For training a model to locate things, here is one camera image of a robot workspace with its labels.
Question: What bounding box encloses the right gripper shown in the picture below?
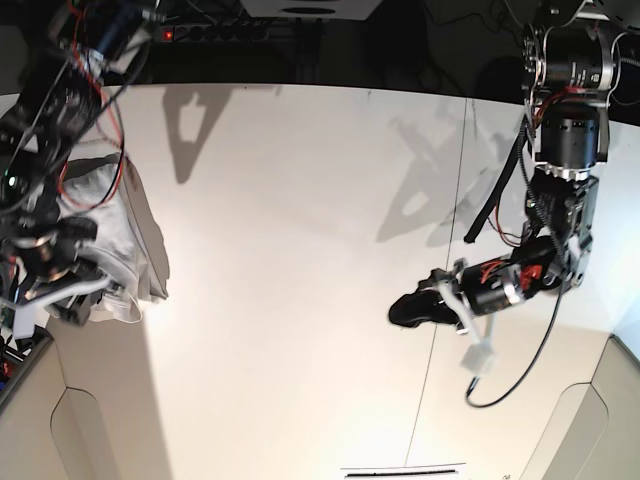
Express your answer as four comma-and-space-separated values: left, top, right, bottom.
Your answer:
9, 217, 103, 327

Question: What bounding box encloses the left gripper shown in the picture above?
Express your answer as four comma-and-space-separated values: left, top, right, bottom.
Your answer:
388, 256, 526, 329

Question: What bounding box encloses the white t-shirt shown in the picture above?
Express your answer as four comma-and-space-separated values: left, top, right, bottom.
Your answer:
58, 154, 170, 323

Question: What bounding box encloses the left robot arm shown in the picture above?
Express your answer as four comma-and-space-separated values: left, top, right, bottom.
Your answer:
388, 1, 639, 330

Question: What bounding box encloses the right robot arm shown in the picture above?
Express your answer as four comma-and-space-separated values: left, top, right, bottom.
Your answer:
1, 1, 164, 338

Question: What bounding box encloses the power strip with red light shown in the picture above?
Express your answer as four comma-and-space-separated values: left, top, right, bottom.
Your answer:
153, 24, 271, 44

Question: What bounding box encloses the white speaker box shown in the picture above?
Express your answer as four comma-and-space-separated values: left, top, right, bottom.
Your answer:
240, 0, 382, 21

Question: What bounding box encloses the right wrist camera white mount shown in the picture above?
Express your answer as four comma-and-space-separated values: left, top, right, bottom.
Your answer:
1, 274, 112, 340

